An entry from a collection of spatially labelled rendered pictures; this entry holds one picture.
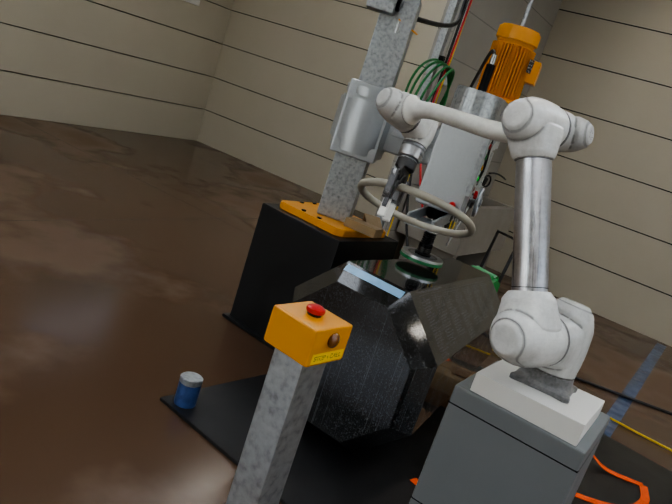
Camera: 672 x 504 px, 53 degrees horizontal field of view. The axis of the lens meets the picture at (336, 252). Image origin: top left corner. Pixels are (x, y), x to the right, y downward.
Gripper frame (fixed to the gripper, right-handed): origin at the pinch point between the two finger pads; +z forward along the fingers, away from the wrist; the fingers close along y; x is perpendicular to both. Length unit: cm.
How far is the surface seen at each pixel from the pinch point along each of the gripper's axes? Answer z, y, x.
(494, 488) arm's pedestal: 70, -4, -70
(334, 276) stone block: 24, 47, 34
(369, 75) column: -90, 86, 85
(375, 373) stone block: 55, 53, 1
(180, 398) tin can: 98, 31, 71
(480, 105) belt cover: -72, 55, 5
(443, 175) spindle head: -41, 69, 14
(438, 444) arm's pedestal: 66, -6, -50
